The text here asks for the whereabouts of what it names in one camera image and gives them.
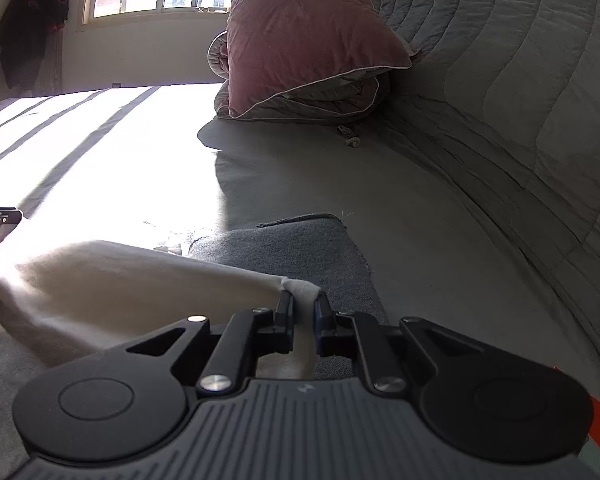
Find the cream printed sweatshirt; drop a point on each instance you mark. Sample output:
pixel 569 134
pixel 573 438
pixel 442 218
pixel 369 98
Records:
pixel 130 280

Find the pink pillow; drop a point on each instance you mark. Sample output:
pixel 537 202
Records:
pixel 305 35

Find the dark hanging clothes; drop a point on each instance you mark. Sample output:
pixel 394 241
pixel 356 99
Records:
pixel 30 20

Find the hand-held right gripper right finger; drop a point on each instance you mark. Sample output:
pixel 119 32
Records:
pixel 324 325

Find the white paper scrap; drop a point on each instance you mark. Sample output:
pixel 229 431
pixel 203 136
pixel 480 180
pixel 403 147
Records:
pixel 175 247

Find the grey quilted bedspread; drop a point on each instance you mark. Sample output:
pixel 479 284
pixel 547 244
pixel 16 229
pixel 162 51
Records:
pixel 530 85

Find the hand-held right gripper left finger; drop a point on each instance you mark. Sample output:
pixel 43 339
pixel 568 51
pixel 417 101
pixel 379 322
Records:
pixel 285 320

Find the folded quilt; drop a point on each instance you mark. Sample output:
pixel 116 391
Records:
pixel 330 100

